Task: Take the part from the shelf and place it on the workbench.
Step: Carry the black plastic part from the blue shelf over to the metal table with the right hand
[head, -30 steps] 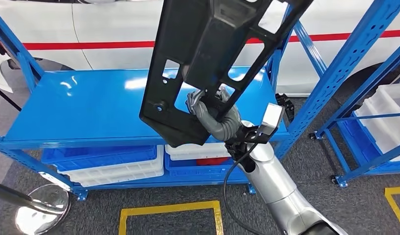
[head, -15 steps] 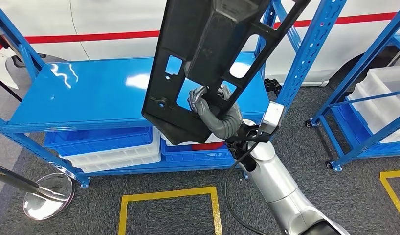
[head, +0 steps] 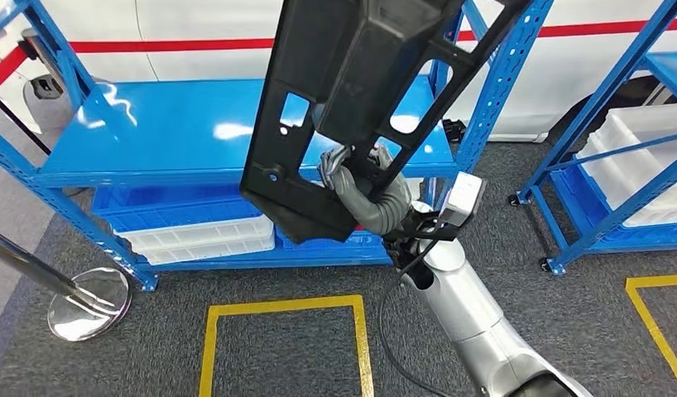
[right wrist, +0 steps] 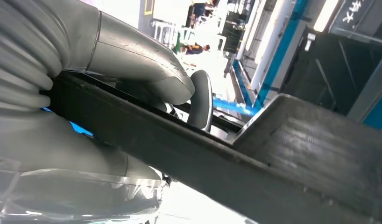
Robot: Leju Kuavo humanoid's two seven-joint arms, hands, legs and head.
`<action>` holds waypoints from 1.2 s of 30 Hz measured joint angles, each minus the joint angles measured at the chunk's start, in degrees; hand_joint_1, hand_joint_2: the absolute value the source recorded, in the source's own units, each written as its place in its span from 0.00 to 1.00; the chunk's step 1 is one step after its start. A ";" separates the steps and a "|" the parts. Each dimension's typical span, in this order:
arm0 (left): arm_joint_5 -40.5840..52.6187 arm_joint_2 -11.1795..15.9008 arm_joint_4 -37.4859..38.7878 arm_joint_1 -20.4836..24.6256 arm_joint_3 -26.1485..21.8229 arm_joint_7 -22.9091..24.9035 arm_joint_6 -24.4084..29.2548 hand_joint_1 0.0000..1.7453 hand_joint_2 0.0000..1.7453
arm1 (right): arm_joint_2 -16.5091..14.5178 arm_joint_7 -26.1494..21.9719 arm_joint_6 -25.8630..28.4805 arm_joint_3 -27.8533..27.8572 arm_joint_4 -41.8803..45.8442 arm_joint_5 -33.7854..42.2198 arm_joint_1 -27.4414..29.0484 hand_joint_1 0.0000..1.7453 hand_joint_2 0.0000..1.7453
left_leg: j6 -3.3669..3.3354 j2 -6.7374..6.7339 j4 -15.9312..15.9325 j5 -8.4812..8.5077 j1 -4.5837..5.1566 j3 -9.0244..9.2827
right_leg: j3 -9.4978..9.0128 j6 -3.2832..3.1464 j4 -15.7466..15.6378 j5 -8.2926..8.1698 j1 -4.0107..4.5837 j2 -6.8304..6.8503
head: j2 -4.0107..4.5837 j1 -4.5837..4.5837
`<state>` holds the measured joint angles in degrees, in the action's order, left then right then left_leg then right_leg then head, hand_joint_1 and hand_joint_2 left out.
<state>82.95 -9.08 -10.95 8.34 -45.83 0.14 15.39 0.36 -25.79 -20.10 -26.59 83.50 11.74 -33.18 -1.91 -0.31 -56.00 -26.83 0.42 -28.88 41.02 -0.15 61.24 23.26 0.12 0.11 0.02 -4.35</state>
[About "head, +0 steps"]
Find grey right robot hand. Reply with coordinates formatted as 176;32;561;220
318;145;414;220

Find black plastic frame part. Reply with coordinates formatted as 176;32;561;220
239;0;534;245

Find blue metal shelf rack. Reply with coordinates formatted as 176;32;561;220
0;0;556;293
508;0;677;276

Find blue plastic crate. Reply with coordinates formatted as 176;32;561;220
91;184;263;234
549;164;677;253
275;227;391;259

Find white car with red stripe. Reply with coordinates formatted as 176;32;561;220
0;0;677;145

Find yellow floor tape square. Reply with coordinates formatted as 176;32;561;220
625;274;677;393
198;294;375;397

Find grey floor outlet box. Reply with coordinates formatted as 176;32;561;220
31;75;63;101

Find black barrier belt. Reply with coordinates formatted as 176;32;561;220
0;95;52;156

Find red barrier belt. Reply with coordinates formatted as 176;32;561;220
0;46;30;98

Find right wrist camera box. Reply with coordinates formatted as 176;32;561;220
439;171;487;228

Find black bracket object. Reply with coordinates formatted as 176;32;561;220
442;118;467;145

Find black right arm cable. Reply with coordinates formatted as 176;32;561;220
377;235;454;397

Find dark-based stanchion post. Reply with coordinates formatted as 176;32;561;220
19;28;65;92

